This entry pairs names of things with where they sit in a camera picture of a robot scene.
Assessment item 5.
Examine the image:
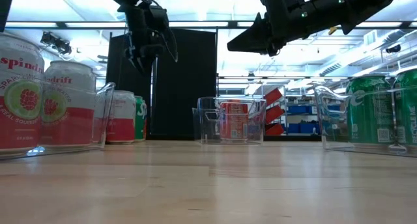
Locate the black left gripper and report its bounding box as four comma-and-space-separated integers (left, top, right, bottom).
125, 5, 169, 74

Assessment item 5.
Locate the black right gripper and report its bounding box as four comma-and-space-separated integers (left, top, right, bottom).
227, 0, 330, 57

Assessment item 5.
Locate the green Sprite can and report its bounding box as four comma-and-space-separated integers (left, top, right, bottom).
134, 95, 148, 142
392, 68, 417, 146
345, 74, 395, 145

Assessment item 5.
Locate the white red Spindrift can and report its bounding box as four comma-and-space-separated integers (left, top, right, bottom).
0, 31, 46, 155
106, 90, 137, 145
39, 60, 97, 147

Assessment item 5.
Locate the clear plastic bin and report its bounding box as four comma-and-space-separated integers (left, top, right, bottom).
313, 81, 417, 158
0, 72, 117, 160
192, 96, 267, 145

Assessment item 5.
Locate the black folding partition screen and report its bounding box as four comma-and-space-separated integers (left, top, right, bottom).
106, 27, 218, 141

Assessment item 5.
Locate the red plastic storage bin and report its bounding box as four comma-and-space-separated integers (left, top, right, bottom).
263, 87, 283, 106
265, 105, 285, 124
265, 122, 285, 136

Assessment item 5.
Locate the shelf rack with blue bins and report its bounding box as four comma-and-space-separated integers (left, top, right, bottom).
285, 93, 343, 136

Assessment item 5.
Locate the black ceiling light rail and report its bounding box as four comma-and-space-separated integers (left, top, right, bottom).
0, 20, 417, 31

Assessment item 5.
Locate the black ceiling-mounted camera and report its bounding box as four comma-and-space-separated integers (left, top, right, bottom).
40, 31, 73, 56

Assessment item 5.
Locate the black aluminium table frame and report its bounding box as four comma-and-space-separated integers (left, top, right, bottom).
146, 133, 324, 142

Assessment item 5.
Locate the black diagonal frame strut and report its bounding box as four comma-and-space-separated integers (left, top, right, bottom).
0, 0, 16, 33

